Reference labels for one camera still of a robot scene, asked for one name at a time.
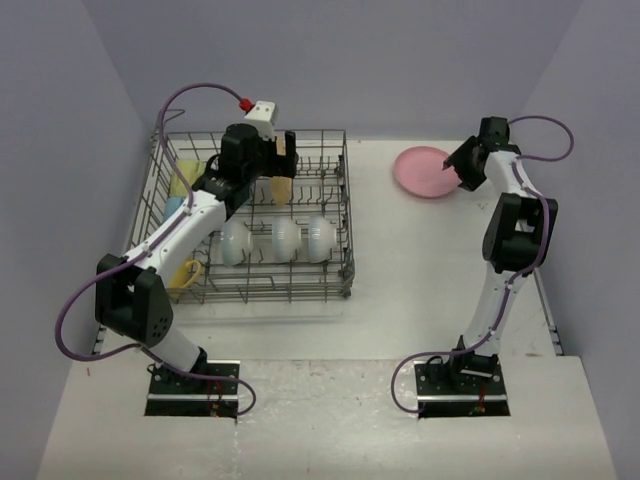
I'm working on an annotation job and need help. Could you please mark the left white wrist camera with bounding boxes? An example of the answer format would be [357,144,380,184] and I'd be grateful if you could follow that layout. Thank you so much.
[243,100,278,141]

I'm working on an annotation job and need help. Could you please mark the yellow mug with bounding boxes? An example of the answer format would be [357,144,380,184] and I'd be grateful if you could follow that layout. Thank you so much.
[167,259,203,289]

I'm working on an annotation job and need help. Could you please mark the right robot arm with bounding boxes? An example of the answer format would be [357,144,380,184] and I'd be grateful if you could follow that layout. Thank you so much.
[444,116,558,393]

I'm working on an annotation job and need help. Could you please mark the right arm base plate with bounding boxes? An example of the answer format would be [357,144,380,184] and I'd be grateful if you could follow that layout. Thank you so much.
[413,360,510,419]

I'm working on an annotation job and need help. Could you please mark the grey wire dish rack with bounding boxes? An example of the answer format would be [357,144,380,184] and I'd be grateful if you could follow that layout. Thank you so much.
[130,108,355,306]

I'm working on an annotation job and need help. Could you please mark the orange yellow plate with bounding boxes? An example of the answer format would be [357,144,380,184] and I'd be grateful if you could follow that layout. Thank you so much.
[269,136,292,207]

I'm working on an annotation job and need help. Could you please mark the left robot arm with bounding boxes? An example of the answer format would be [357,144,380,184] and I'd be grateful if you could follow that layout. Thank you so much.
[95,123,299,393]

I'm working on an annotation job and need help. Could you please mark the pink plate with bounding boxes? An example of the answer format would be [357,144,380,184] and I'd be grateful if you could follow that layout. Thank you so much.
[392,146,460,199]

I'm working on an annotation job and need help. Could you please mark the blue mug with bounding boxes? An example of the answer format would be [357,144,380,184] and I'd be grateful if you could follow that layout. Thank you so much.
[162,196,185,222]

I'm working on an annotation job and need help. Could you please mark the green mug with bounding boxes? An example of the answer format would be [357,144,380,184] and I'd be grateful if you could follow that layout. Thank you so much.
[169,159,206,197]

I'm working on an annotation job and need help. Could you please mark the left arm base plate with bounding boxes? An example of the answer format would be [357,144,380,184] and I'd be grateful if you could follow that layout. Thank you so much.
[144,364,239,419]

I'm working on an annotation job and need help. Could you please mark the white bowl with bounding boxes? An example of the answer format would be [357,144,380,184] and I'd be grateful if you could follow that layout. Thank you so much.
[308,216,337,263]
[271,217,302,263]
[220,219,253,267]

